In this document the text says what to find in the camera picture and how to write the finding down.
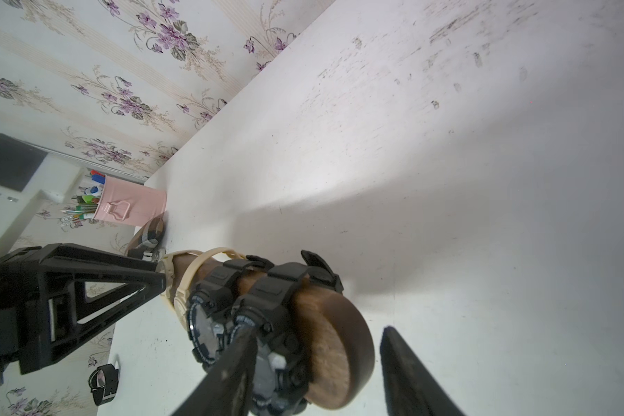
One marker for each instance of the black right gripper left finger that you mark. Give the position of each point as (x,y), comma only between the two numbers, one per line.
(227,388)

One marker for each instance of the pens in cup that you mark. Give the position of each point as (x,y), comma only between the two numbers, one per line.
(84,202)

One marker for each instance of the pink pen cup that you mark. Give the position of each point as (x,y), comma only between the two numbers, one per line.
(127,203)

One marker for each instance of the brown wooden watch stand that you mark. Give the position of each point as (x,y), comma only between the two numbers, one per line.
(335,334)

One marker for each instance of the brown and white stapler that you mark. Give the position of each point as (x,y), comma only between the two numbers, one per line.
(146,243)

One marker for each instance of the black digital watch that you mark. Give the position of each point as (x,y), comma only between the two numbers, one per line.
(209,314)
(282,375)

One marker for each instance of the beige strap watch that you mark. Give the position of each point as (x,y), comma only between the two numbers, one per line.
(177,289)

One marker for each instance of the thin black band watch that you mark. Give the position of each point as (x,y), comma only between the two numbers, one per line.
(104,383)

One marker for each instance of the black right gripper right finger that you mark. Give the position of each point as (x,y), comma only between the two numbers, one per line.
(409,387)

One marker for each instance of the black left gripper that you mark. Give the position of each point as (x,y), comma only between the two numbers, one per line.
(56,298)

